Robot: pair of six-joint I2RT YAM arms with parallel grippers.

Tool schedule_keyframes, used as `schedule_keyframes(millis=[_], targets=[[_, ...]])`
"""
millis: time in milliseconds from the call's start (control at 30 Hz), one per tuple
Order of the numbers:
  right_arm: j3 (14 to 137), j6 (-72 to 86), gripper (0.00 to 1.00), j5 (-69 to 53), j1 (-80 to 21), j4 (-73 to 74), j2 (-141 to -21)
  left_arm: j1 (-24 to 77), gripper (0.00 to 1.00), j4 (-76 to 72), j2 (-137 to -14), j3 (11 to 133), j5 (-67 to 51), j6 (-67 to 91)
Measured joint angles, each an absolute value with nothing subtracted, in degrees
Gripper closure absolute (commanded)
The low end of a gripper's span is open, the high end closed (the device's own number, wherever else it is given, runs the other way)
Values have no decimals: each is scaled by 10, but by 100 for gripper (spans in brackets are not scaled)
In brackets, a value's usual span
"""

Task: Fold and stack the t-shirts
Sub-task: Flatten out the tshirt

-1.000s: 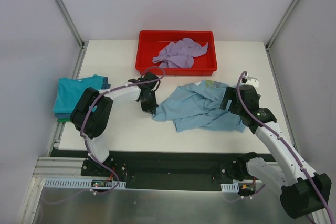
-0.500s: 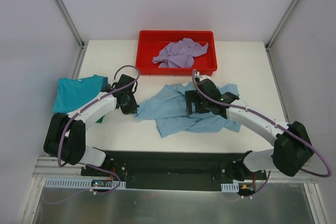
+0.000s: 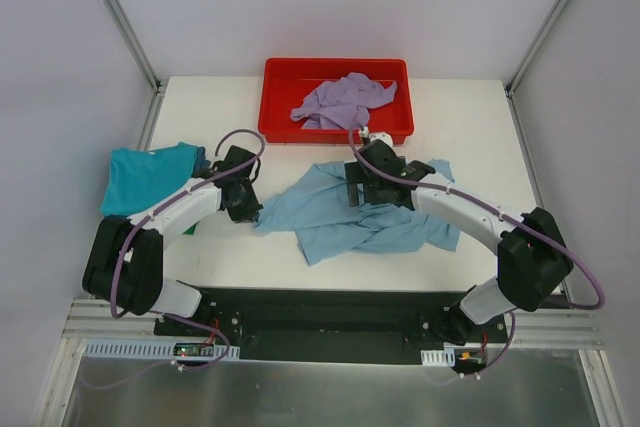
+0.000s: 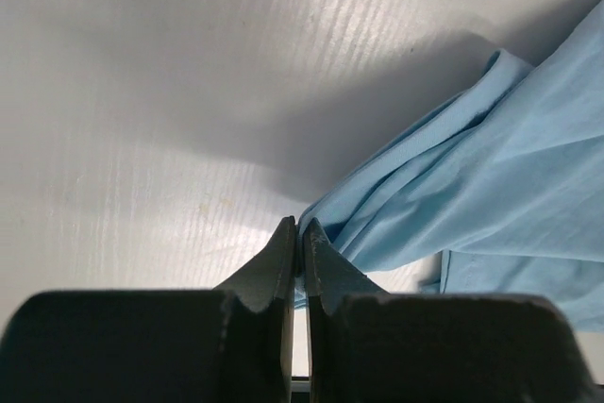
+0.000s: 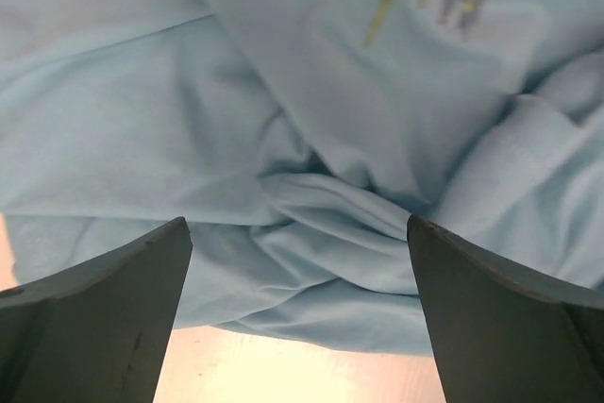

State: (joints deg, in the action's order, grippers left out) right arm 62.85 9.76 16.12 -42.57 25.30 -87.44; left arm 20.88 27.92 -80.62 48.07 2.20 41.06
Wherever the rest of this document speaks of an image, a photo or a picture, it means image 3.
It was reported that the light blue t-shirt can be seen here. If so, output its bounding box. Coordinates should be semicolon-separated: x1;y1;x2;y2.
254;161;460;266

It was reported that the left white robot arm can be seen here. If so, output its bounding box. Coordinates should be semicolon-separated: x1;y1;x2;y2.
81;145;262;336

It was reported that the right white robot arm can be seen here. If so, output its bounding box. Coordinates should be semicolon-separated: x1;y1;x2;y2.
345;140;573;345

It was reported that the dark blue folded t-shirt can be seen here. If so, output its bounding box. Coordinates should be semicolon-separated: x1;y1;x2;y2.
192;146;211;177

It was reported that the lavender t-shirt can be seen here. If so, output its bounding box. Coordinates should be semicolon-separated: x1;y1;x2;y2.
290;72;397;130

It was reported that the teal folded t-shirt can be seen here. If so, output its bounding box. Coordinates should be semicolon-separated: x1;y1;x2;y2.
100;143;198;216

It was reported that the red plastic bin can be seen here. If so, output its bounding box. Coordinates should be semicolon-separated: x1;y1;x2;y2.
258;58;414;145

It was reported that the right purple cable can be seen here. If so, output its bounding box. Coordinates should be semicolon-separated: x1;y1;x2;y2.
348;126;606;311

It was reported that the purple cable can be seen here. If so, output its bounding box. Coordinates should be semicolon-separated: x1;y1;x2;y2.
348;126;606;311
109;128;267;319

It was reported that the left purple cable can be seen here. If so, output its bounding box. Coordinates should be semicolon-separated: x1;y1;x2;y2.
109;128;267;319

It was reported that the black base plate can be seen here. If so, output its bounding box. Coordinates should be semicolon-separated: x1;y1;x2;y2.
152;287;516;363

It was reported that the left aluminium frame post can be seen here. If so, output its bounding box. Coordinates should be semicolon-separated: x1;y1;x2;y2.
74;0;169;93

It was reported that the aluminium frame post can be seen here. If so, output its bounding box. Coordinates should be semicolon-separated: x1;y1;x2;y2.
503;0;606;98
74;0;169;93

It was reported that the right white cable duct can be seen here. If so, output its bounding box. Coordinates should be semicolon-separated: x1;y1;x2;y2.
420;348;456;368

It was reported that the white cable duct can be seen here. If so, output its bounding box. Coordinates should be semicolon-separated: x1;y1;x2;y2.
84;340;240;363
420;348;456;368

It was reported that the aluminium front rail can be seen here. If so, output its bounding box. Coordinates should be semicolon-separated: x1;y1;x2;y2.
62;299;604;350

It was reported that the left white cable duct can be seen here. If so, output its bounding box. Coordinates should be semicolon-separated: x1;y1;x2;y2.
84;340;240;363

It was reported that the right aluminium frame post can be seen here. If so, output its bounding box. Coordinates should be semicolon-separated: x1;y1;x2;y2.
503;0;606;98

